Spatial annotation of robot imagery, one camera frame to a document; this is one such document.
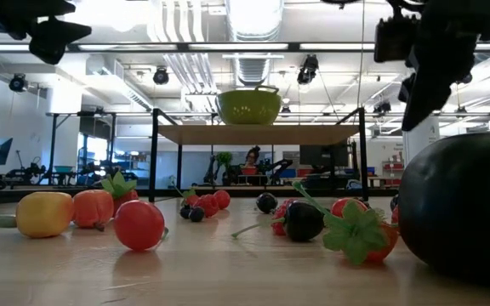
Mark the green plastic colander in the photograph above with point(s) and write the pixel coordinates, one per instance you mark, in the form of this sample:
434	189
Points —
249	106

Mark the black background robot arm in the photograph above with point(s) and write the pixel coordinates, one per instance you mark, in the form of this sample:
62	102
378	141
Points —
279	170
219	174

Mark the red storage bin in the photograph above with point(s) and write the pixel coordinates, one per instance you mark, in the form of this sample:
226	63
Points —
305	172

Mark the red laptop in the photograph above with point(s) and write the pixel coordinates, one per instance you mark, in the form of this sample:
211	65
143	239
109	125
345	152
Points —
248	171

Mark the black ceiling spotlight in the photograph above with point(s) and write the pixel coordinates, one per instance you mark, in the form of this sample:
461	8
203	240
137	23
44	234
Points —
382	107
161	76
17	83

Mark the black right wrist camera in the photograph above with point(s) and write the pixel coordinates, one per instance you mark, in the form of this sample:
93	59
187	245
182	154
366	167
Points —
396	40

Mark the black background workstation frame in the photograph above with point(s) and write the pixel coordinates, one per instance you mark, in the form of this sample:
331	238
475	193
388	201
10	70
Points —
52	144

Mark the green background plant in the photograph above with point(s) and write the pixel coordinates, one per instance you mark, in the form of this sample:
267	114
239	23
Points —
223	158

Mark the dark toy avocado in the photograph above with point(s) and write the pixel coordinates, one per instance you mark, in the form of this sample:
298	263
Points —
462	204

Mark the overhead LED light bar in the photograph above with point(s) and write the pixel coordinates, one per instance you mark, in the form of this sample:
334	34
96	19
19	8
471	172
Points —
294	47

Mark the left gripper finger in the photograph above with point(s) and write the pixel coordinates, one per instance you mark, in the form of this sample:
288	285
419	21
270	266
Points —
53	38
45	8

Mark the orange toy peach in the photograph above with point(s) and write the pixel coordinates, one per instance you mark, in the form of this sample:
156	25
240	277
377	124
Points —
93	208

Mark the red toy raspberry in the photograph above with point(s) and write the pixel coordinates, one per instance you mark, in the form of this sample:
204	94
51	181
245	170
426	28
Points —
278	223
207	205
395	214

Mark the black monitor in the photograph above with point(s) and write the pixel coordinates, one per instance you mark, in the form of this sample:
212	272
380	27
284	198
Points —
323	155

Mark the red toy strawberry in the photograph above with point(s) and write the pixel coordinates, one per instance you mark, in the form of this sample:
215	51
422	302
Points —
127	199
355	238
192	200

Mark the white pillar with sign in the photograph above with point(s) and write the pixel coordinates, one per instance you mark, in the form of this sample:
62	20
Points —
419	140

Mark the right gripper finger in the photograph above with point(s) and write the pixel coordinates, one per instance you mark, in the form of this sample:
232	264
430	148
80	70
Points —
434	93
407	87

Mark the toy blueberry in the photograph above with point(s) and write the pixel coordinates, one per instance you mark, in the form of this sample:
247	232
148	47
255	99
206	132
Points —
184	211
196	214

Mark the light green cucumber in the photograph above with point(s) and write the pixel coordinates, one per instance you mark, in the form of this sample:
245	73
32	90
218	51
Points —
3	221

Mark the black overhead camera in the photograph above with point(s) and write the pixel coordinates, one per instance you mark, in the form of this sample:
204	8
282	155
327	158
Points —
309	68

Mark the yellow-orange toy peach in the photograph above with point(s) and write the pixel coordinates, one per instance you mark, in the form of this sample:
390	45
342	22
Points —
43	214

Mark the blue storage bin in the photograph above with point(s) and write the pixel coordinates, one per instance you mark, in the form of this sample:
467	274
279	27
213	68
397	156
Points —
286	173

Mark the black aluminium frame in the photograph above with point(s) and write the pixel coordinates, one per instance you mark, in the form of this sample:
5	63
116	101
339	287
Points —
245	193

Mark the wooden shelf riser black legs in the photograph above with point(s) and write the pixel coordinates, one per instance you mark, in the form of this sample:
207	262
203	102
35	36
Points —
253	134

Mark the black toy cherry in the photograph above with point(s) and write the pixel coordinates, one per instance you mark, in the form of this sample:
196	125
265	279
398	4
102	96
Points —
304	221
266	202

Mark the person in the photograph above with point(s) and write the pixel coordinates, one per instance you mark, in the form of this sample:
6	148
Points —
252	157

